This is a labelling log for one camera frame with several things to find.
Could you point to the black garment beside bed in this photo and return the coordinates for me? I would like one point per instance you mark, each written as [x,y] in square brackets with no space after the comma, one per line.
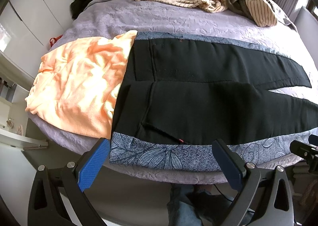
[77,7]

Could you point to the lavender embossed bedspread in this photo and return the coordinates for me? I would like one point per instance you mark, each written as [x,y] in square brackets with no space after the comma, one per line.
[108,18]

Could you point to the person's blue jeans legs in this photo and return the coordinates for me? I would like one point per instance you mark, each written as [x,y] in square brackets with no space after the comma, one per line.
[189,204]

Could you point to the white shelf with items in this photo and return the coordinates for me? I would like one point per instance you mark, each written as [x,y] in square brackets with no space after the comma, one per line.
[15,86]

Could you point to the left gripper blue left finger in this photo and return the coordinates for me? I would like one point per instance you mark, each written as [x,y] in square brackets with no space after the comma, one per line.
[91,162]

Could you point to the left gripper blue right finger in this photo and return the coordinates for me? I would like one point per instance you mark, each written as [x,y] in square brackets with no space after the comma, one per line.
[231,164]

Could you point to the orange fleece blanket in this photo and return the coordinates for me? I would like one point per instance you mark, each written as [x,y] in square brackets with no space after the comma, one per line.
[77,84]

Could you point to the black pants with patterned trim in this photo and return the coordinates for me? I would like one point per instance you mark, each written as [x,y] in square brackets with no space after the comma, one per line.
[180,92]

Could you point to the white wardrobe cabinets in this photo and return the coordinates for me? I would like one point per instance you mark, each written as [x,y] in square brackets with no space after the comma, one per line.
[27,27]

